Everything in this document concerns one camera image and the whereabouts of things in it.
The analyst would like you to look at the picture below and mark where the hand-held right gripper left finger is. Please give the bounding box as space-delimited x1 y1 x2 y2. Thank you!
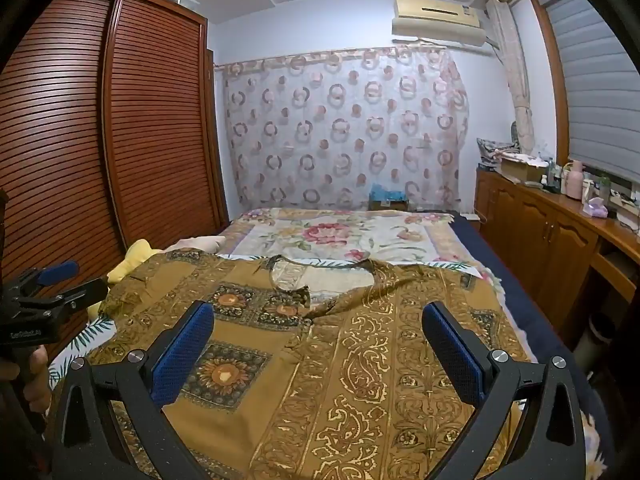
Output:
50 301 236 480

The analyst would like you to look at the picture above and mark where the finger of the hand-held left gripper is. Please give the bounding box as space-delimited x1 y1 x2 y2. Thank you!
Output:
4 260 81 297
15 278 110 317

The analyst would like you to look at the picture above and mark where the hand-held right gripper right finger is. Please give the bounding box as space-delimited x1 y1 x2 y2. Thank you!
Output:
421 302 587 480

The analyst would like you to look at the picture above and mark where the brown patterned shirt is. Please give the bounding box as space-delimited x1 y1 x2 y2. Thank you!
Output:
87 250 538 480

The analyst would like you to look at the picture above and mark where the person's left hand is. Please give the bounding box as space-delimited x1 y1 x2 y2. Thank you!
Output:
0 346 52 415

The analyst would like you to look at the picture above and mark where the palm leaf print sheet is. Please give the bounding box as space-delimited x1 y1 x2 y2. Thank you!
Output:
47 257 538 411

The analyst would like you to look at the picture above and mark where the yellow cloth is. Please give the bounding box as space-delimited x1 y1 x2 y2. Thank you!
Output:
87 240 163 320

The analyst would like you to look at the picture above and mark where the dark blue mattress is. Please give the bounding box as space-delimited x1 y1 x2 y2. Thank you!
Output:
450 215 616 480

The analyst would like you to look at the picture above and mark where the grey bin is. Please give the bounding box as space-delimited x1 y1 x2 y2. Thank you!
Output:
575 310 612 376

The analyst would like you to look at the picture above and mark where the long wooden cabinet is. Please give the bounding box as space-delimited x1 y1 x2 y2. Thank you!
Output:
474 167 640 341

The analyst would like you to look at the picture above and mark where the brown slatted wooden wardrobe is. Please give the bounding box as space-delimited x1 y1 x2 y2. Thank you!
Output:
0 0 231 361

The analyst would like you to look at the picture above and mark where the blue item on box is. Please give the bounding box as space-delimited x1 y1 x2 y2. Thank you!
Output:
369 183 411 212

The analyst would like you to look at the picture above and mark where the floral blanket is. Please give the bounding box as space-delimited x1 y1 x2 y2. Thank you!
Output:
215 206 603 468

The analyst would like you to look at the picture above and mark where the open cardboard box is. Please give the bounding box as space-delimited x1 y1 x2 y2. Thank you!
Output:
500 152 551 183

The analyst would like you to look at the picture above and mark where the purple tissue holder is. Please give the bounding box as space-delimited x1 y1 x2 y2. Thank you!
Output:
582 197 610 219

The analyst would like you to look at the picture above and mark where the patterned cushion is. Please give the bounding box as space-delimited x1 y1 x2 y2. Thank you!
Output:
476 137 521 168

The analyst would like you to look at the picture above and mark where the pink thermos bottle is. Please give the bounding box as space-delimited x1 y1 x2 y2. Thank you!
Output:
565 160 586 200

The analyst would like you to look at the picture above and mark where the circle-patterned sheer curtain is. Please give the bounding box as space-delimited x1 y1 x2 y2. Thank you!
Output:
217 45 471 213

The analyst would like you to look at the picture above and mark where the tied beige window curtain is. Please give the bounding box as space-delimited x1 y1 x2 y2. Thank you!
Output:
486 0 537 153

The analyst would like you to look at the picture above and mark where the grey window blind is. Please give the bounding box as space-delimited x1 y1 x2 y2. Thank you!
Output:
542 0 640 181

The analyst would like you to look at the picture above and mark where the wooden window frame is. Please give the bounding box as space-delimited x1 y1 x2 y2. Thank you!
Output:
529 0 640 186

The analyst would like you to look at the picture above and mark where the beige wall air conditioner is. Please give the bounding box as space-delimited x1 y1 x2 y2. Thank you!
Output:
391 0 488 47

